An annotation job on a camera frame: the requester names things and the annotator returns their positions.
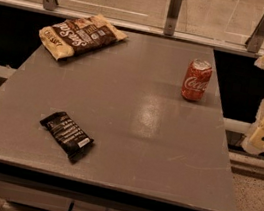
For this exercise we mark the red coke can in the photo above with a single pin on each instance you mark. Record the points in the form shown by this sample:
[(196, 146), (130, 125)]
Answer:
[(196, 80)]

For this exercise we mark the black snack bar wrapper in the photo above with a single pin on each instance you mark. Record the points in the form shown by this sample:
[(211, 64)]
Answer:
[(68, 135)]

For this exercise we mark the brown chips bag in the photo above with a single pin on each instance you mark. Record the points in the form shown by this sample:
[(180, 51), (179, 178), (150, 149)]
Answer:
[(74, 37)]

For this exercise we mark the right metal railing bracket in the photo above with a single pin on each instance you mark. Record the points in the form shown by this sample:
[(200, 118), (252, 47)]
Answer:
[(254, 42)]

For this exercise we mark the middle metal railing bracket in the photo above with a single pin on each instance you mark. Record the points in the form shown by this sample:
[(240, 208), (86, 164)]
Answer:
[(172, 17)]

